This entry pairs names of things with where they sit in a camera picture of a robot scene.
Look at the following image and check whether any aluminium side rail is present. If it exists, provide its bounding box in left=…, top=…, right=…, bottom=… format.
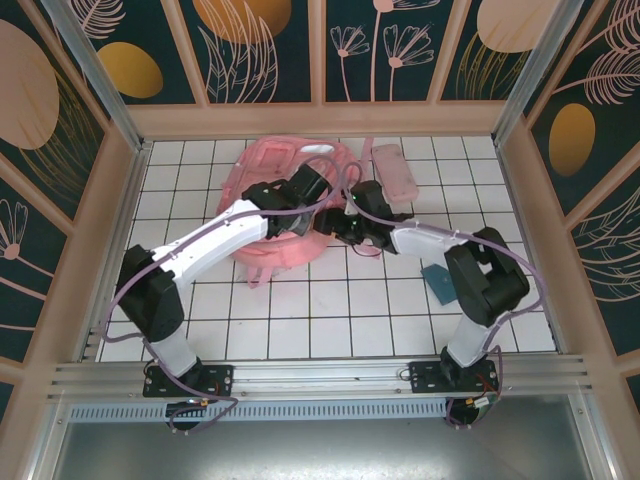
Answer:
left=494, top=142, right=571, bottom=356

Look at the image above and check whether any aluminium mounting rail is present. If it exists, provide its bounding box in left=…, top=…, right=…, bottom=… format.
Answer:
left=47, top=353, right=596, bottom=405

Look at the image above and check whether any small teal notebook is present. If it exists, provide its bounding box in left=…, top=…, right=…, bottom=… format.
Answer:
left=419, top=264, right=459, bottom=305

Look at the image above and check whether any pink pencil case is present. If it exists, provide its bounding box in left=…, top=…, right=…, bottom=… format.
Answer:
left=370, top=144, right=420, bottom=204

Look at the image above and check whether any aluminium corner post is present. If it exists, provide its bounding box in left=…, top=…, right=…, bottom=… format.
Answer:
left=492, top=0, right=601, bottom=146
left=42, top=0, right=153, bottom=156

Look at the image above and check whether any slotted white cable duct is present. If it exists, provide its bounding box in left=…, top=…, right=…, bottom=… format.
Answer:
left=67, top=402, right=451, bottom=422

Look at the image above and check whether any pink backpack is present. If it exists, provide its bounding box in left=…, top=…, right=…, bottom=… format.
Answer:
left=217, top=132, right=374, bottom=292

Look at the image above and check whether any small wired connector board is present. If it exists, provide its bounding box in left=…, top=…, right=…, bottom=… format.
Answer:
left=462, top=394, right=501, bottom=419
left=167, top=397, right=214, bottom=416

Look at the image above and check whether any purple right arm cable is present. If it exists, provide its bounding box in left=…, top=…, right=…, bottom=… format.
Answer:
left=339, top=162, right=546, bottom=431

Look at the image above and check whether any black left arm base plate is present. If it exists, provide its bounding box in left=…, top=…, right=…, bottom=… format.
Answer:
left=143, top=363, right=236, bottom=399

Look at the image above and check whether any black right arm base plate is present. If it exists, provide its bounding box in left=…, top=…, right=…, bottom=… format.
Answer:
left=408, top=360, right=501, bottom=396

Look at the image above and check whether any grey metal sheet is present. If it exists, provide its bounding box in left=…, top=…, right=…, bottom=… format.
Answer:
left=29, top=399, right=626, bottom=480

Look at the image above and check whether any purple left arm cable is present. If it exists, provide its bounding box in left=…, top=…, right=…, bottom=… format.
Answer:
left=102, top=154, right=351, bottom=436

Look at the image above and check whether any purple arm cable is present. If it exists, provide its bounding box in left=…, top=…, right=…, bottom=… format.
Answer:
left=339, top=162, right=546, bottom=431
left=102, top=154, right=351, bottom=436

